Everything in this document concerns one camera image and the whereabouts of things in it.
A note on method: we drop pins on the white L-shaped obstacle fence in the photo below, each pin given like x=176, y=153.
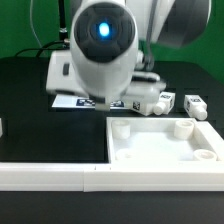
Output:
x=183, y=176

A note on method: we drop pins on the white sheet with tags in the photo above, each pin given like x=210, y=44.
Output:
x=66, y=101

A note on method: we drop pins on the black vertical pole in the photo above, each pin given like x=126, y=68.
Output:
x=63, y=33

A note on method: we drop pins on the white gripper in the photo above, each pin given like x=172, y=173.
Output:
x=102, y=82

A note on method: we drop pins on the white square tabletop part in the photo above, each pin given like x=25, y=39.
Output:
x=148, y=141

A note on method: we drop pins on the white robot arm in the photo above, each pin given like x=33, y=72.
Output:
x=104, y=43

